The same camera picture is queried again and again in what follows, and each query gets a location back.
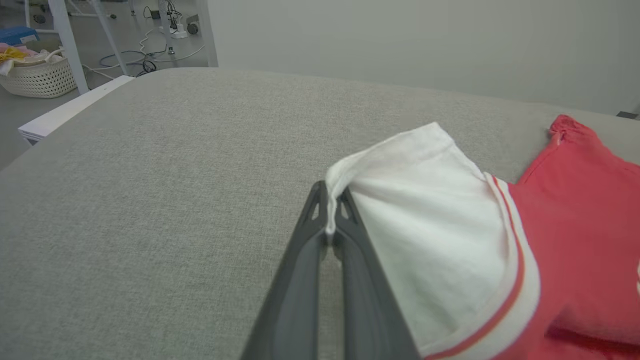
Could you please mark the pile of clothes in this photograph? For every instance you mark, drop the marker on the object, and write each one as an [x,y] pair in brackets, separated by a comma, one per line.
[20,54]

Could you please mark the white sofa side board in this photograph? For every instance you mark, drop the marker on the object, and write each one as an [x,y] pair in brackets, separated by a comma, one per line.
[70,112]

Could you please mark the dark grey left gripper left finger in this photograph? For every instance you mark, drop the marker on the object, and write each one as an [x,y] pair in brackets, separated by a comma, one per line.
[295,300]

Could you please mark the black tape strip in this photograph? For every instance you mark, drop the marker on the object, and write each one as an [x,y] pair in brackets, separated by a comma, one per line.
[627,115]

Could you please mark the white power strip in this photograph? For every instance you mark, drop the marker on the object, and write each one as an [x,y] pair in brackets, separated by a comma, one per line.
[177,34]

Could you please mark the white partition panel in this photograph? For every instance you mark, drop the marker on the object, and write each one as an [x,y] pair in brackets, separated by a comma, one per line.
[425,45]

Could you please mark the white woven laundry basket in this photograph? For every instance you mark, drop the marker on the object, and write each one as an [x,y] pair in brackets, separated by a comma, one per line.
[40,80]

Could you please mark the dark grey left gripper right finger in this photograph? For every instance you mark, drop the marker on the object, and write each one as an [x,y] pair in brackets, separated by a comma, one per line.
[370,310]

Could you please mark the red and white shirt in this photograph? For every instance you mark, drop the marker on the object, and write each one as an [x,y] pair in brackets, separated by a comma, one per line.
[575,240]

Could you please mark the blue box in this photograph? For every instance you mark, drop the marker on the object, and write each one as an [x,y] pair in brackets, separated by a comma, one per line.
[17,35]

